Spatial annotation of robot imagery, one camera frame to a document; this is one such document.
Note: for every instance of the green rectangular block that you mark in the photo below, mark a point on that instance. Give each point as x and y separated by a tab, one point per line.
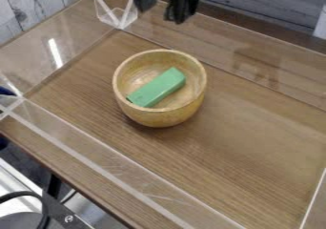
163	85

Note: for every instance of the brown wooden bowl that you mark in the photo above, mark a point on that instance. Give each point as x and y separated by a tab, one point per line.
138	70

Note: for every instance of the blue object at left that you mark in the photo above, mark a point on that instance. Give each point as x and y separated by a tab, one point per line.
6	91

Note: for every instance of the black table leg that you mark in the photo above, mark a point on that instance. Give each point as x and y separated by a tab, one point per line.
54	186

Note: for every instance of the clear acrylic corner bracket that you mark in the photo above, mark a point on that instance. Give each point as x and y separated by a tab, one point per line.
117	17

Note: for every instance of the clear acrylic tray wall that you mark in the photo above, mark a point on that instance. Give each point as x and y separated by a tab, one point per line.
241	167

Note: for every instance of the black metal bracket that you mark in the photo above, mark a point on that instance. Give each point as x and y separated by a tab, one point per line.
60	217

